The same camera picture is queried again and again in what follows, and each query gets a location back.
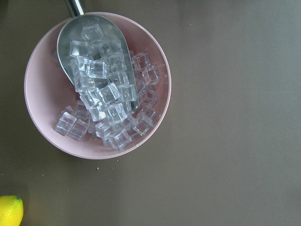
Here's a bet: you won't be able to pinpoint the metal ice scoop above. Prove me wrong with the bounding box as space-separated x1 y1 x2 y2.
57 0 140 113

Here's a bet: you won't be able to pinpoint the lemon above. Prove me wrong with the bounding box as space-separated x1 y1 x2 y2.
0 195 24 226

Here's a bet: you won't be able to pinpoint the pink bowl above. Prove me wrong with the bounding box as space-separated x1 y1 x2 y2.
24 12 172 160

